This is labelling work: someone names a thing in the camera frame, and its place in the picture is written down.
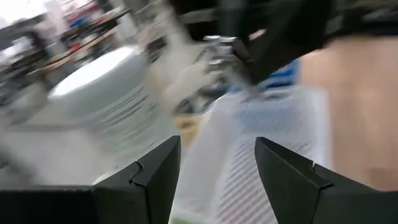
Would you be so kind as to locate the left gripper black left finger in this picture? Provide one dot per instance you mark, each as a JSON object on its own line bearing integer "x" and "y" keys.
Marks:
{"x": 149, "y": 186}

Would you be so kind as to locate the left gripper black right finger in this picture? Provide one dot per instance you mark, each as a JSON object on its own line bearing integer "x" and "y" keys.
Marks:
{"x": 311, "y": 199}

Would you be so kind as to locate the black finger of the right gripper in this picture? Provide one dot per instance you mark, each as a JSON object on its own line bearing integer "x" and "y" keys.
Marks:
{"x": 280, "y": 46}

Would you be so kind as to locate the white perforated plastic basket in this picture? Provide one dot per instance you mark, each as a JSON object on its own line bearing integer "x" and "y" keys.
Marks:
{"x": 264, "y": 124}

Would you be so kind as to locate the white canister yellow label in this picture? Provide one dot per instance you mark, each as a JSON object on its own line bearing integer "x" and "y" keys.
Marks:
{"x": 102, "y": 93}

